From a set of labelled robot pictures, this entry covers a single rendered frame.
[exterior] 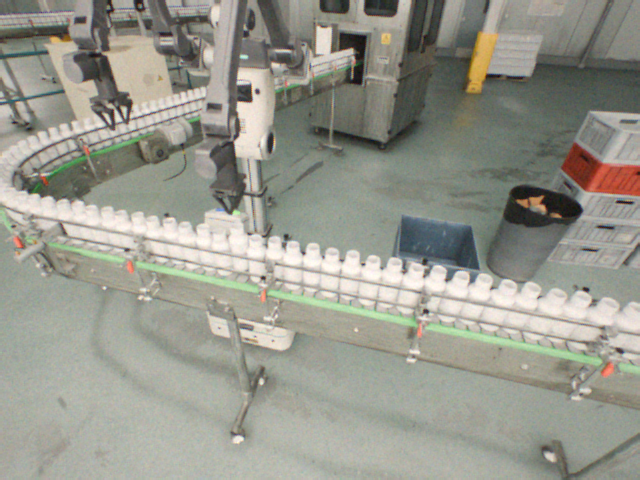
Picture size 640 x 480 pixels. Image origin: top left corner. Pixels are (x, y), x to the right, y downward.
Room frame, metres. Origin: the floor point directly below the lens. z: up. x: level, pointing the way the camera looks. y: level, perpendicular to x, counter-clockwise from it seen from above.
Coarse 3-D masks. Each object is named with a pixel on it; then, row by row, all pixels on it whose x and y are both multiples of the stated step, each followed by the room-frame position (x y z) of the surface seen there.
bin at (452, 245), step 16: (400, 224) 1.17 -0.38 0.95; (416, 224) 1.23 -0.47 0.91; (432, 224) 1.21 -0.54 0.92; (448, 224) 1.20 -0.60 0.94; (464, 224) 1.18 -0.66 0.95; (400, 240) 1.24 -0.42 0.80; (416, 240) 1.23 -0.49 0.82; (432, 240) 1.21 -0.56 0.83; (448, 240) 1.19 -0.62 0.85; (464, 240) 1.18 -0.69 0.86; (400, 256) 1.20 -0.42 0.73; (416, 256) 1.21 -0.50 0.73; (432, 256) 1.20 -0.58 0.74; (448, 256) 1.19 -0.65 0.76; (464, 256) 1.10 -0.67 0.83; (448, 272) 0.91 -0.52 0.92; (480, 272) 0.88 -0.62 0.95
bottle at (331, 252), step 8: (328, 248) 0.73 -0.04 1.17; (328, 256) 0.70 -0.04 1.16; (336, 256) 0.70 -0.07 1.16; (328, 264) 0.70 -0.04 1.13; (336, 264) 0.70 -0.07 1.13; (336, 272) 0.69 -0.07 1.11; (320, 280) 0.71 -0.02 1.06; (328, 280) 0.69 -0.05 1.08; (336, 280) 0.69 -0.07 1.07; (328, 288) 0.68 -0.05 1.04; (336, 288) 0.69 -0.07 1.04; (328, 296) 0.68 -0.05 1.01
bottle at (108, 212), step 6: (102, 210) 0.90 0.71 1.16; (108, 210) 0.91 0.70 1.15; (114, 210) 0.91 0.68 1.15; (102, 216) 0.88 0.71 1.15; (108, 216) 0.88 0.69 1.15; (114, 216) 0.89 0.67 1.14; (102, 222) 0.88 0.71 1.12; (108, 222) 0.88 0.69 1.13; (114, 222) 0.88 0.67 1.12; (108, 228) 0.87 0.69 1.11; (114, 228) 0.87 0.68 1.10; (108, 234) 0.87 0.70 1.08; (114, 234) 0.87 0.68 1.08; (114, 240) 0.87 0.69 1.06; (120, 240) 0.88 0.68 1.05
